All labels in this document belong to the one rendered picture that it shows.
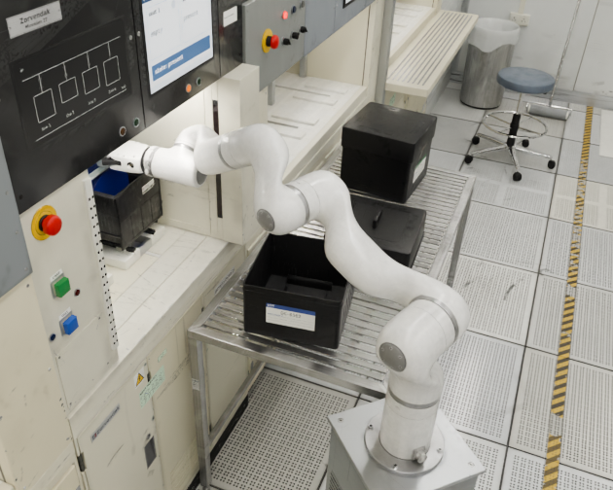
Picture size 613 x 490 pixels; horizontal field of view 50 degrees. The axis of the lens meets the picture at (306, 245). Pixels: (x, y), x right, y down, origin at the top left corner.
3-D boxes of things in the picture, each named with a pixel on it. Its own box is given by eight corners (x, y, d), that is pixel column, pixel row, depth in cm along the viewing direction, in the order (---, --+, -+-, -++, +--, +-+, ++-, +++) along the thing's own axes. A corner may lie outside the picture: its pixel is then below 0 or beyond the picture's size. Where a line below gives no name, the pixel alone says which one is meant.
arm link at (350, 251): (419, 375, 135) (461, 337, 146) (448, 347, 127) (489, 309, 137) (264, 211, 149) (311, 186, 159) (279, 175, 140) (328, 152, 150)
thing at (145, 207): (122, 265, 186) (106, 166, 168) (62, 248, 192) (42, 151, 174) (166, 223, 205) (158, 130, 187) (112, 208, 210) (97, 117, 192)
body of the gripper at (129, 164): (143, 181, 176) (108, 172, 179) (163, 165, 183) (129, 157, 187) (140, 157, 171) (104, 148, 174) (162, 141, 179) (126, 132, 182)
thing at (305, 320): (241, 332, 186) (240, 284, 176) (269, 274, 208) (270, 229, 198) (338, 350, 181) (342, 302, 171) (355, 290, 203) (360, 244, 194)
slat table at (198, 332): (364, 556, 212) (390, 395, 169) (200, 491, 229) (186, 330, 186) (447, 315, 312) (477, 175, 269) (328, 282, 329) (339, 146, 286)
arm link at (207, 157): (239, 100, 157) (175, 125, 180) (214, 155, 151) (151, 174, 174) (267, 122, 162) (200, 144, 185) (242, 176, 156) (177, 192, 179)
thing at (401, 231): (407, 281, 208) (412, 248, 201) (319, 260, 216) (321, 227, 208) (424, 233, 231) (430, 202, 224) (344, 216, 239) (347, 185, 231)
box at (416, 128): (405, 204, 247) (414, 144, 233) (336, 186, 257) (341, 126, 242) (428, 173, 268) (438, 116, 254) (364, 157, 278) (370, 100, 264)
